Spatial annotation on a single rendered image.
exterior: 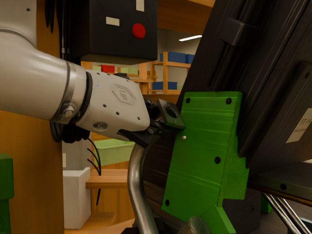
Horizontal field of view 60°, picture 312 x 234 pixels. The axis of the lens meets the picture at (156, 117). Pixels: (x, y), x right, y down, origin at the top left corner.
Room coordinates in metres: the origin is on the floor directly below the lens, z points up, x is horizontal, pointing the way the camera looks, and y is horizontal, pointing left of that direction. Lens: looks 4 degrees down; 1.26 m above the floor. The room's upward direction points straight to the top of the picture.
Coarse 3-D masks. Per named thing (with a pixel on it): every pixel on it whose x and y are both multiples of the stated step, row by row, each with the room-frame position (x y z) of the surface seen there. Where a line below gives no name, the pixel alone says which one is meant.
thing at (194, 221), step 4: (192, 216) 0.36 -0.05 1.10; (196, 216) 0.37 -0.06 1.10; (188, 220) 0.36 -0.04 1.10; (192, 220) 0.36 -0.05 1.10; (196, 220) 0.36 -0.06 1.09; (200, 220) 0.36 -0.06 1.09; (188, 224) 0.35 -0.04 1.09; (192, 224) 0.35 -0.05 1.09; (196, 224) 0.35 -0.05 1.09; (200, 224) 0.36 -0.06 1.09; (204, 224) 0.36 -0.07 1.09; (184, 228) 0.36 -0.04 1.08; (188, 228) 0.35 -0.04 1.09; (192, 228) 0.34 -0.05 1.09; (196, 228) 0.35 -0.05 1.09; (200, 228) 0.35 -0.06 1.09; (204, 228) 0.36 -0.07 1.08; (208, 228) 0.36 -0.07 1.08; (180, 232) 0.36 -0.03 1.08; (184, 232) 0.35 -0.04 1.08; (188, 232) 0.34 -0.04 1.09; (192, 232) 0.34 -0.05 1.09; (196, 232) 0.34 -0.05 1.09; (200, 232) 0.35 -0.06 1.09; (204, 232) 0.35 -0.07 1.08; (208, 232) 0.35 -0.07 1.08
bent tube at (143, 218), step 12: (168, 108) 0.47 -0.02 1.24; (156, 120) 0.47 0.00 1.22; (168, 120) 0.44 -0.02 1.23; (180, 120) 0.46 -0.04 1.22; (132, 156) 0.50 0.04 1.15; (144, 156) 0.50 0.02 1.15; (132, 168) 0.49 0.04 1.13; (132, 180) 0.48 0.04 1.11; (132, 192) 0.47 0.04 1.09; (144, 192) 0.48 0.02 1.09; (132, 204) 0.46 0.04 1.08; (144, 204) 0.45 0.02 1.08; (144, 216) 0.44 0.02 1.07; (144, 228) 0.42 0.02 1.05; (156, 228) 0.43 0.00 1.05
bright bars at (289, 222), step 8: (272, 200) 0.45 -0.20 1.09; (280, 200) 0.47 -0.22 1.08; (280, 208) 0.44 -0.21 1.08; (288, 208) 0.45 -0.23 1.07; (280, 216) 0.44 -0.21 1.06; (296, 216) 0.45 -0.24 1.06; (288, 224) 0.43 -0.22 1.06; (296, 224) 0.44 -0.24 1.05; (304, 224) 0.44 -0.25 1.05; (296, 232) 0.42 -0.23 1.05; (304, 232) 0.43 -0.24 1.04
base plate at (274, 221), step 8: (272, 208) 0.86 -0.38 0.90; (296, 208) 0.86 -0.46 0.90; (304, 208) 0.86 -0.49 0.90; (264, 216) 0.80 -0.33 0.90; (272, 216) 0.80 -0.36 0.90; (304, 216) 0.80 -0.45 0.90; (264, 224) 0.75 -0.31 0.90; (272, 224) 0.75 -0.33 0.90; (280, 224) 0.75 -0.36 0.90; (248, 232) 0.71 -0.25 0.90; (256, 232) 0.71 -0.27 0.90; (264, 232) 0.71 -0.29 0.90; (272, 232) 0.71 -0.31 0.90; (280, 232) 0.71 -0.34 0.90
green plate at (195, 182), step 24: (192, 96) 0.47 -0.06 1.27; (216, 96) 0.42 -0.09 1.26; (240, 96) 0.40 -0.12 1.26; (192, 120) 0.45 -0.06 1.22; (216, 120) 0.41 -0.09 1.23; (192, 144) 0.44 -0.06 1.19; (216, 144) 0.40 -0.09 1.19; (192, 168) 0.42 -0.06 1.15; (216, 168) 0.39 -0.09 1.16; (240, 168) 0.42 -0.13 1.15; (168, 192) 0.45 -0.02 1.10; (192, 192) 0.41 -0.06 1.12; (216, 192) 0.37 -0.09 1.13; (240, 192) 0.42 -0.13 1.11
